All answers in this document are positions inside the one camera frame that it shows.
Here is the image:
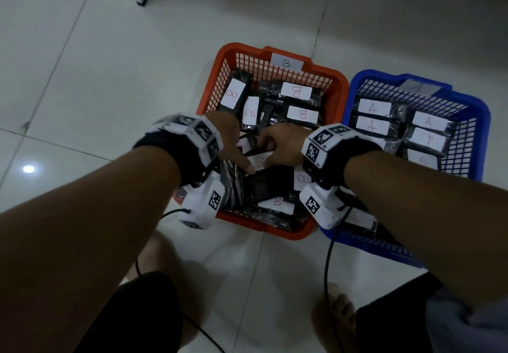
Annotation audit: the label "person's right hand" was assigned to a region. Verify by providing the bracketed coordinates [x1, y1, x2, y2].
[257, 123, 315, 169]

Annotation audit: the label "person's left hand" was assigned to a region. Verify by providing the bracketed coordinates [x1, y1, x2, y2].
[204, 111, 257, 175]

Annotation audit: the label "single black packet white label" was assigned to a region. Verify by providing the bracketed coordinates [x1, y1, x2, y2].
[237, 135, 280, 173]

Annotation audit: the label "person's right forearm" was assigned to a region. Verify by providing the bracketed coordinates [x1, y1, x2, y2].
[343, 150, 508, 310]

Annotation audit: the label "person's left forearm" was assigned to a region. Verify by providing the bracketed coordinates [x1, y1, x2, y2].
[0, 144, 183, 353]

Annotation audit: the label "pile of black labelled packets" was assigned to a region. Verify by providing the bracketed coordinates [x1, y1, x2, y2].
[216, 68, 323, 232]

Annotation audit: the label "white marker wristband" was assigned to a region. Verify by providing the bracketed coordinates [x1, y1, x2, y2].
[144, 113, 224, 168]
[301, 124, 382, 176]

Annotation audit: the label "orange plastic basket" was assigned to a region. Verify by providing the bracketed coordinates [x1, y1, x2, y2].
[174, 42, 350, 241]

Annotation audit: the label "white paper basket label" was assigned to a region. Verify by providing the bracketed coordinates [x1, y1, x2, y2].
[270, 52, 305, 72]

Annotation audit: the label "person's left leg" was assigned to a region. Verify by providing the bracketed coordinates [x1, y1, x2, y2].
[119, 230, 225, 347]

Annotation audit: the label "heap of black labelled packets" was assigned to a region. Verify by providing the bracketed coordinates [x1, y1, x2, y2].
[338, 98, 458, 238]

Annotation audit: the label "grey paper basket label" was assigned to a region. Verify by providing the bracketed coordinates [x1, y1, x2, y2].
[398, 80, 442, 96]

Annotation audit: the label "person's right foot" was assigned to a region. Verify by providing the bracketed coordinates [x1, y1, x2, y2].
[311, 283, 359, 353]

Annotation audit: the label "black shorts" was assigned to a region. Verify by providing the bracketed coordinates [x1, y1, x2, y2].
[75, 271, 444, 353]

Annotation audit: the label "blue plastic basket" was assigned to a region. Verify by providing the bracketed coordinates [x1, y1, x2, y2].
[317, 69, 492, 269]

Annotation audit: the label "grey shirt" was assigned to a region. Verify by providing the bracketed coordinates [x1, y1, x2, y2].
[426, 285, 508, 353]

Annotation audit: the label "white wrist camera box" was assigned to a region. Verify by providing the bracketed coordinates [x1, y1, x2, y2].
[299, 184, 353, 230]
[179, 170, 228, 230]

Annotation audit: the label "black cable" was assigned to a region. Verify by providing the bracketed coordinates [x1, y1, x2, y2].
[323, 206, 355, 353]
[135, 209, 228, 353]

